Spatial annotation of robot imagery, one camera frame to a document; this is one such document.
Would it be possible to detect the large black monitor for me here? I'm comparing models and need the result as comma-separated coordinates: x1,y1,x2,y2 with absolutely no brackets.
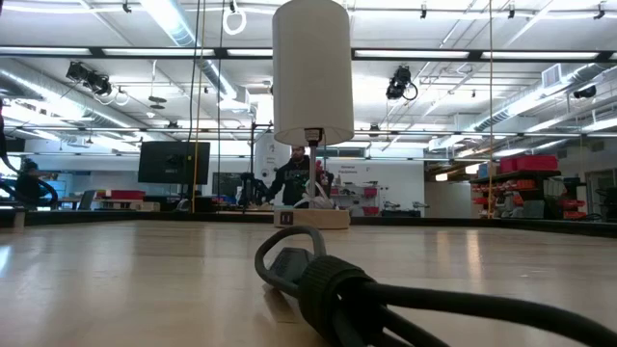
137,141,211,185

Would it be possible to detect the black cable with velcro strap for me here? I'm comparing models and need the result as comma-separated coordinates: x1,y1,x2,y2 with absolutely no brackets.
254,225,617,347

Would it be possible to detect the red storage bin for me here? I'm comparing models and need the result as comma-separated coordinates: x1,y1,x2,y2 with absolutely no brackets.
498,153,559,174

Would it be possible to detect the black ceiling camera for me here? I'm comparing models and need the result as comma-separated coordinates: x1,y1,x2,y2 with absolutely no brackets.
66,61,113,96
385,65,419,102

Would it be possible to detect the person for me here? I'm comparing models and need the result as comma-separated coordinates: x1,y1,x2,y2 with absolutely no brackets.
16,158,52,206
267,146,312,207

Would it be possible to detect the yellow hanging cord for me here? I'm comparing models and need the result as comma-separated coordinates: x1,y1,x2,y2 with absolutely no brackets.
191,0,206,213

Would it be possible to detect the small black monitor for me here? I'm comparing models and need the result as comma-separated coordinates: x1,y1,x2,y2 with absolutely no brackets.
211,172,245,199

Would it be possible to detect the black shelving rack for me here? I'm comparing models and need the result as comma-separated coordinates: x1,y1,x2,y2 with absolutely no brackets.
469,168,594,221

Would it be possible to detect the thick black cable loop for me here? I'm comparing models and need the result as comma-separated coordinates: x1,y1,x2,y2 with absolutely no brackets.
0,177,60,209

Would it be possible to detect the black aluminium table frame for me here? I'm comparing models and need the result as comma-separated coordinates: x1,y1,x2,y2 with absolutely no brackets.
0,209,617,238

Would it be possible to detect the white hanging cable ring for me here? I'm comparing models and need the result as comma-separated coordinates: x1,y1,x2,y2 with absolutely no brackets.
222,8,248,37

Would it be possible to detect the black hanging cord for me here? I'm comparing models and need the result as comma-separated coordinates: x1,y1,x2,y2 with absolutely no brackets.
185,0,201,146

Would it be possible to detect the red case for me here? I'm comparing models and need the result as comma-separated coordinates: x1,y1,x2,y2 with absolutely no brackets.
104,189,147,201

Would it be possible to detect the white shade table lamp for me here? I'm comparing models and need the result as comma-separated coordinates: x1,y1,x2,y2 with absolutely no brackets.
272,0,356,230

